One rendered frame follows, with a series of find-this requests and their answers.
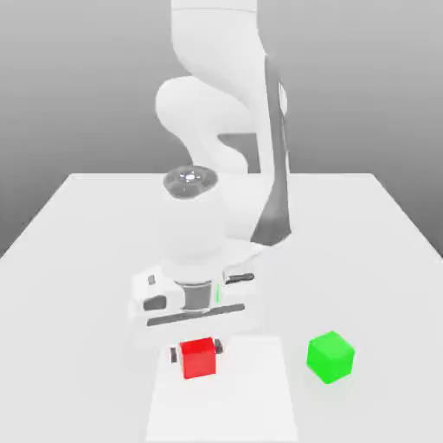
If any small red cube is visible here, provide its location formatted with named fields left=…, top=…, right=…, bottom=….
left=178, top=337, right=218, bottom=381

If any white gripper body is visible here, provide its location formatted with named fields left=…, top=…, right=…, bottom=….
left=131, top=299, right=260, bottom=343

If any small green cube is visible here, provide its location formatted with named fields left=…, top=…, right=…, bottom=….
left=305, top=330, right=356, bottom=386

